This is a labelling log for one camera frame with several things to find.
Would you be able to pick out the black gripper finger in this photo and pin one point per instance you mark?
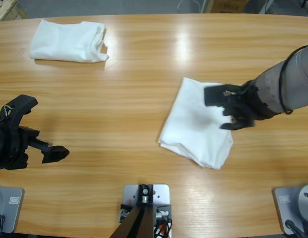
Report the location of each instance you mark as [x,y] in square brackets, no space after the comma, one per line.
[236,126]
[53,152]

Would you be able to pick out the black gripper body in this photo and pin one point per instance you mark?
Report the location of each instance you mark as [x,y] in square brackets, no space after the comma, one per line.
[10,146]
[245,106]

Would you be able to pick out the white t-shirt with black logo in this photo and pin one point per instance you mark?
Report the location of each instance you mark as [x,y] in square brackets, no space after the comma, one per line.
[193,129]

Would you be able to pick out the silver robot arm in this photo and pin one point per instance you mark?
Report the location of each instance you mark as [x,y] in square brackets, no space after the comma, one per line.
[292,81]

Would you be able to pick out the grey metal stand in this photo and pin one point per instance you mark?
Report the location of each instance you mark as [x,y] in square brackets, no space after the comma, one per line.
[264,7]

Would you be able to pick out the brown cardboard box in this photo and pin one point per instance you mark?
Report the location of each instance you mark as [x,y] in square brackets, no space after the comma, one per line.
[230,6]

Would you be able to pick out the wooden pallet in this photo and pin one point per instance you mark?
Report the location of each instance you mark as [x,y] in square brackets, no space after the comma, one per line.
[7,10]

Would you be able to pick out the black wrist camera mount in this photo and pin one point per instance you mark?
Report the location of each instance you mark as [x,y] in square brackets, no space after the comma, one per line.
[19,105]
[214,95]

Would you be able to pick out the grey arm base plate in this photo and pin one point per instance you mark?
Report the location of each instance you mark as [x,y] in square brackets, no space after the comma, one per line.
[284,208]
[12,213]

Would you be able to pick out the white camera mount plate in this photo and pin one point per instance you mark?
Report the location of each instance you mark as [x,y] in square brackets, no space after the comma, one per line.
[162,196]

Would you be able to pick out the black mount clamp bracket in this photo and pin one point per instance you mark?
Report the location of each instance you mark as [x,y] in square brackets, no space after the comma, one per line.
[166,207]

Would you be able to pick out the dark camera mount post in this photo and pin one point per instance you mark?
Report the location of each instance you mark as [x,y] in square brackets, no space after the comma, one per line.
[143,218]

